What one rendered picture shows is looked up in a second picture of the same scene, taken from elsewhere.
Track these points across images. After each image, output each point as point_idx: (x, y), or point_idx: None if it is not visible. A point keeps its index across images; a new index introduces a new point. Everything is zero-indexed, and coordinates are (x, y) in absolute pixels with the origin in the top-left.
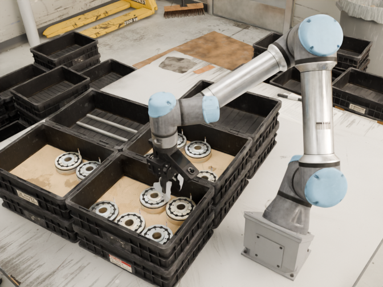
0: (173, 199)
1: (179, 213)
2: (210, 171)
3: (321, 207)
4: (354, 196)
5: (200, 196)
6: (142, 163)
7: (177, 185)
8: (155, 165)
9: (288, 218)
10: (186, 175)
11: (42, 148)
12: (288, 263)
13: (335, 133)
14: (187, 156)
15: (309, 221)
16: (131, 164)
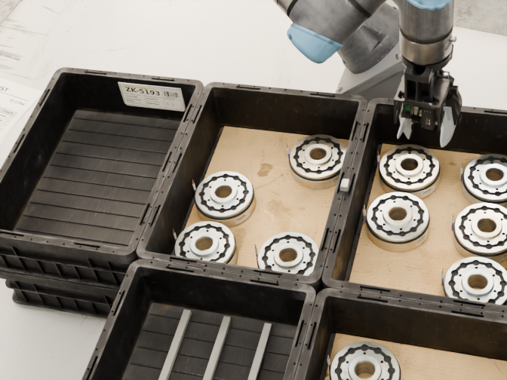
0: (392, 183)
1: (424, 163)
2: (291, 153)
3: (259, 63)
4: (221, 32)
5: (373, 140)
6: (344, 231)
7: (412, 127)
8: (446, 94)
9: (395, 11)
10: (452, 46)
11: None
12: None
13: (43, 72)
14: (248, 212)
15: (297, 72)
16: (338, 268)
